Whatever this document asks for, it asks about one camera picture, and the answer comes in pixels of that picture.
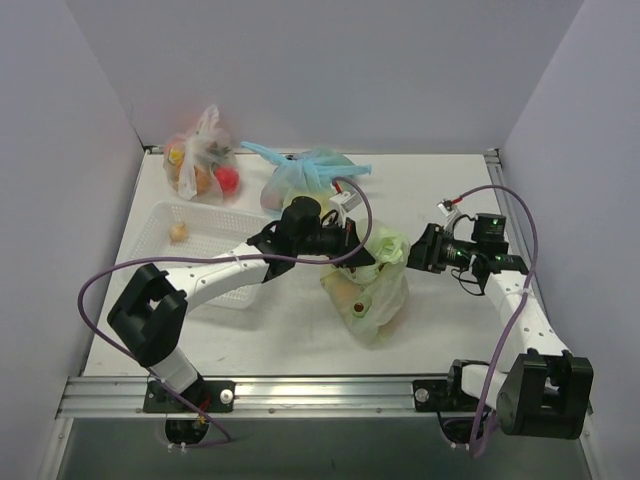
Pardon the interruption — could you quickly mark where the light green avocado plastic bag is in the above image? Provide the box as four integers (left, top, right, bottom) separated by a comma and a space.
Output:
320, 220, 410, 345

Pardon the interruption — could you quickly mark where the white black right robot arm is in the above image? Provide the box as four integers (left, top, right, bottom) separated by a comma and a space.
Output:
408, 214, 594, 440

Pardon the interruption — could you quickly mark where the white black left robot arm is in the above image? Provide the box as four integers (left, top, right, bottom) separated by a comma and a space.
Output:
107, 191, 374, 411

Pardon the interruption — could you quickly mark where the blue tied plastic bag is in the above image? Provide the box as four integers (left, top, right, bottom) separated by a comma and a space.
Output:
241, 141, 372, 216

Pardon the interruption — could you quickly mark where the clear tied bag of fruits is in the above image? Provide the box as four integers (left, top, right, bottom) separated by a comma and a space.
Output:
163, 104, 240, 203

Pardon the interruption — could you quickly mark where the small tan fake fruit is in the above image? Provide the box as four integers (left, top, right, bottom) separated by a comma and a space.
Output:
169, 223, 189, 244

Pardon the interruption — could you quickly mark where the white perforated plastic basket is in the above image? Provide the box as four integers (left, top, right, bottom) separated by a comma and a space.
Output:
115, 200, 276, 310

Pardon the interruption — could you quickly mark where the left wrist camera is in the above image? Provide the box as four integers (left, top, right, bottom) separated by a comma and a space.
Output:
328, 191, 362, 219

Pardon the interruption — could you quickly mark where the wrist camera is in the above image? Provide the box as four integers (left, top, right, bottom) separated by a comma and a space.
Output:
328, 191, 362, 219
438, 199, 463, 233

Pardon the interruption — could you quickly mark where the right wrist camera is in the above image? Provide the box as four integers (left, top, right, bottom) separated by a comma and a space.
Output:
438, 199, 463, 233

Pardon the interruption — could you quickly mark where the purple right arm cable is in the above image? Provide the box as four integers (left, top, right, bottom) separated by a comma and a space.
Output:
453, 184, 539, 459

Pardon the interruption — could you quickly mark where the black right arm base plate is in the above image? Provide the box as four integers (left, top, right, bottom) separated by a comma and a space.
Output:
412, 379, 478, 413

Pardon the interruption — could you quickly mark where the aluminium front rail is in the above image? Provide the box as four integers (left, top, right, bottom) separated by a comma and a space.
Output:
57, 375, 458, 420

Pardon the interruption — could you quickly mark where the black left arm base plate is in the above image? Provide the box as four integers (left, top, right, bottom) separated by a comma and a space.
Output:
142, 379, 236, 414

